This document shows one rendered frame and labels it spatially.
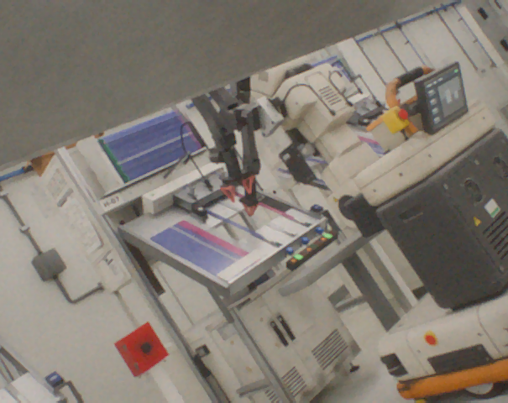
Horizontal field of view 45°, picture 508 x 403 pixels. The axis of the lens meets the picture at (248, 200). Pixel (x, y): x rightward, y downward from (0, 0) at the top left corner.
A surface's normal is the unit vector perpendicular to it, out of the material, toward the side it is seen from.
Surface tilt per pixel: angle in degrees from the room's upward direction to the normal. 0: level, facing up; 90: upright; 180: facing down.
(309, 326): 90
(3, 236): 90
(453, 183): 90
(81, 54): 180
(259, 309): 90
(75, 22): 180
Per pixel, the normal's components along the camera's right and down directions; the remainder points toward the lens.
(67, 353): 0.51, -0.40
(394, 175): -0.67, 0.38
